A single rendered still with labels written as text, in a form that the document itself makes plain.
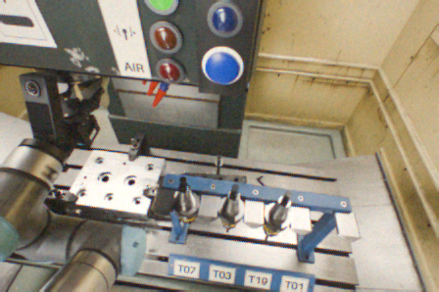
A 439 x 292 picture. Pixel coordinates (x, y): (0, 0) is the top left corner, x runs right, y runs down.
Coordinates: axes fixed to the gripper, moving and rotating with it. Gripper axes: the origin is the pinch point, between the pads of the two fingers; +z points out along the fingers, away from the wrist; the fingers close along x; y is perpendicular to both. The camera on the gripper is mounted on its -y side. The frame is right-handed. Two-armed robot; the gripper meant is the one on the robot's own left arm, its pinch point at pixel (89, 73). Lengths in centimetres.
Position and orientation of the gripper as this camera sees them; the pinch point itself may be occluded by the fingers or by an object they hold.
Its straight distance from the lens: 60.1
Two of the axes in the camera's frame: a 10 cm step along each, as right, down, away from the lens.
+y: -0.3, 6.0, 8.0
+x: 9.9, 1.3, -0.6
